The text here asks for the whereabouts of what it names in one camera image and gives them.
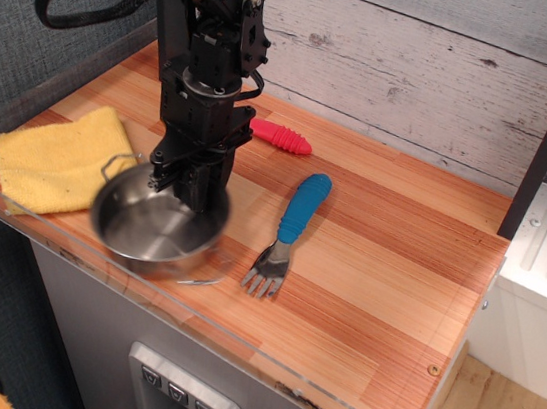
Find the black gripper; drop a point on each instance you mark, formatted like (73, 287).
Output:
(203, 127)

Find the stainless steel pot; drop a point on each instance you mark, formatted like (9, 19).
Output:
(153, 233)

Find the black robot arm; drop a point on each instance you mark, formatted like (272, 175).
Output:
(209, 55)

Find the yellow cloth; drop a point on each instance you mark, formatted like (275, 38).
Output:
(62, 167)

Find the grey cabinet with dispenser panel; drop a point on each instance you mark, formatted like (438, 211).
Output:
(126, 356)

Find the clear acrylic edge guard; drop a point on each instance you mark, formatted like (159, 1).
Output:
(370, 316)

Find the white toy sink unit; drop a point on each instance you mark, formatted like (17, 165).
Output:
(509, 332)

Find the red handled spoon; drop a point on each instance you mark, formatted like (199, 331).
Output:
(280, 136)

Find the blue handled fork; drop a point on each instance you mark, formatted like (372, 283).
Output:
(269, 270)

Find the left dark post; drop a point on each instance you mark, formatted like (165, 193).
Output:
(176, 21)

